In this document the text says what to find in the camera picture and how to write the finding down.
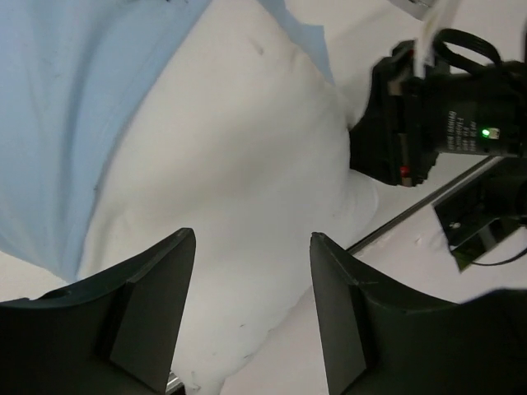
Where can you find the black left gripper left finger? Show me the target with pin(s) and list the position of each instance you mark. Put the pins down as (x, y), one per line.
(112, 333)

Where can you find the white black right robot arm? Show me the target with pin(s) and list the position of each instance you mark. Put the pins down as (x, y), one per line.
(469, 102)

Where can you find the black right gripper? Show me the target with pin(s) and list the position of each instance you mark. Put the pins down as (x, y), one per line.
(381, 144)

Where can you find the white pillow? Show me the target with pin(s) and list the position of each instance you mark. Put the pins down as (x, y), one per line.
(244, 140)

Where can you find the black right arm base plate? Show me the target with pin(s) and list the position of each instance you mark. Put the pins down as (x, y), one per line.
(485, 207)

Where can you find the light blue pillowcase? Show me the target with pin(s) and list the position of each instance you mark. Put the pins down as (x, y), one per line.
(73, 75)

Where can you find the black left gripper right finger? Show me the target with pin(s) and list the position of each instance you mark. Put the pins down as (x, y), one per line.
(380, 336)

